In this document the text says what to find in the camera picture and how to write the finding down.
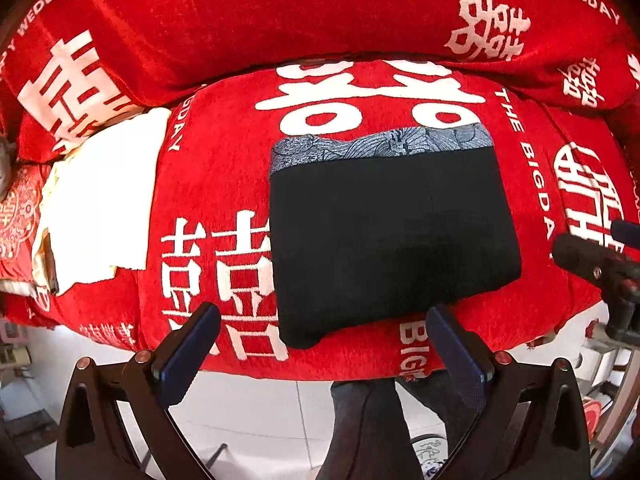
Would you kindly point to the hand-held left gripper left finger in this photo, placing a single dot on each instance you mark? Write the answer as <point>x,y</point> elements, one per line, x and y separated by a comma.
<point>192,355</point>

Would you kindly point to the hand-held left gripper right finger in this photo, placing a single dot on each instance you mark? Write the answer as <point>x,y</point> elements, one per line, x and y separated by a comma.
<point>452,355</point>

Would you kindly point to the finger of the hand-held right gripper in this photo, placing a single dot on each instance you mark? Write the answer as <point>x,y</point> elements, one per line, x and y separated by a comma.
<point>626,234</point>
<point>580,257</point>

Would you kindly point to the black pants with grey waistband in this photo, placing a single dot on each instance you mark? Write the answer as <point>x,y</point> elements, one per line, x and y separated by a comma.
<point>390,235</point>

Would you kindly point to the white patterned slipper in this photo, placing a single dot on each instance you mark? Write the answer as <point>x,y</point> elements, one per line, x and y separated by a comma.
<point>429,455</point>

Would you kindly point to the person's grey trousers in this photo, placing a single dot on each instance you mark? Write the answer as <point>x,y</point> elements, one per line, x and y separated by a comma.
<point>365,430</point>

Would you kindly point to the white cloth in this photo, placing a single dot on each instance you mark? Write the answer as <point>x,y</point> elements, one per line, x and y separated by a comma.
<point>100,200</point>

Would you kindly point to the red gold patterned cushion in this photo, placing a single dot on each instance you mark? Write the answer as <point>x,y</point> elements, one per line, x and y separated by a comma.
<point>20,220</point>

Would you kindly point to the wooden furniture frame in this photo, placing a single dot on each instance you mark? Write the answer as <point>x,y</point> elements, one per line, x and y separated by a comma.
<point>617,410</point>

